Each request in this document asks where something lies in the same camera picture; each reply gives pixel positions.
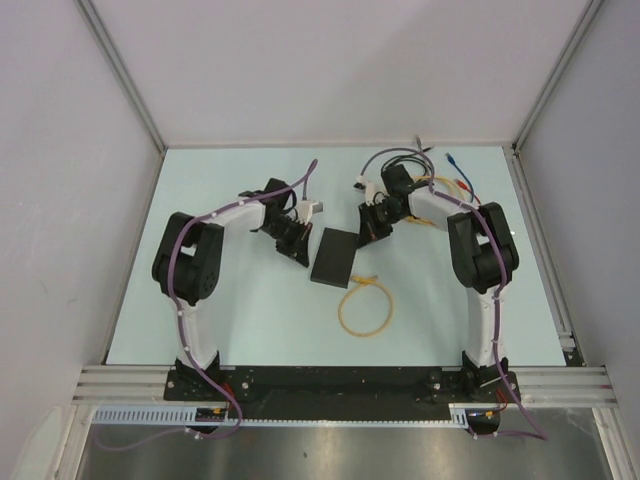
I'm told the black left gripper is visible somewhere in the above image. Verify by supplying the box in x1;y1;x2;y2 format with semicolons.
261;216;312;267

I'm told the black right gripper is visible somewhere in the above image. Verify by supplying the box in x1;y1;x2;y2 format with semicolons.
356;200;407;249

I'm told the black network switch box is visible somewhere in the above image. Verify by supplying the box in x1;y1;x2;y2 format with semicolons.
310;227;358;289

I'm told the yellow cable long loop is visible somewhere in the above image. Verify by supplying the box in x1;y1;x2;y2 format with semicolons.
337;275;395;338

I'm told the red ethernet cable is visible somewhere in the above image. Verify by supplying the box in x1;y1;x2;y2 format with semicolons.
454;177;482;204

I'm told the blue ethernet cable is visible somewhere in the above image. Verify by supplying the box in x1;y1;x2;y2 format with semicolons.
444;152;482;201

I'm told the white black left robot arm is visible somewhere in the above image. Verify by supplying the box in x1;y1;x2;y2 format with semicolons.
151;178;323;400

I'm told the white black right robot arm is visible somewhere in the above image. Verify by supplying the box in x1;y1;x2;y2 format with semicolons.
355;165;519;401

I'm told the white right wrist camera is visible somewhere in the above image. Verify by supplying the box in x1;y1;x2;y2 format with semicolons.
353;175;386;205

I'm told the black thin cable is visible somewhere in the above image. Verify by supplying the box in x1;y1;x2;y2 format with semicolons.
378;147;435;194

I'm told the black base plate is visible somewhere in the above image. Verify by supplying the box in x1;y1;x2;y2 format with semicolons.
163;363;520;423

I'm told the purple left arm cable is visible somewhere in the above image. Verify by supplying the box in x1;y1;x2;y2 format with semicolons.
94;158;320;450

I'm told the white slotted cable duct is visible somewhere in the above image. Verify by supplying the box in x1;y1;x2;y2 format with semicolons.
93;405;468;429

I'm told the aluminium right side rail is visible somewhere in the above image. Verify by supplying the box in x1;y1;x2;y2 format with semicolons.
503;145;585;367

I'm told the aluminium front frame rail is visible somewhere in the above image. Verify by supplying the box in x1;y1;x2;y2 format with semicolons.
72;365;618;408

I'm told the aluminium left corner post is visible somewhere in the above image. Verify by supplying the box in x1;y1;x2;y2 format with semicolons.
73;0;167;156

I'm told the aluminium corner post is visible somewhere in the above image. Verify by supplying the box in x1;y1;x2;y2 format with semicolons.
73;0;167;156
511;0;606;152

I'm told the aluminium right corner post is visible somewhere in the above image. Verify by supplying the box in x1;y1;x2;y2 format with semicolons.
511;0;606;152

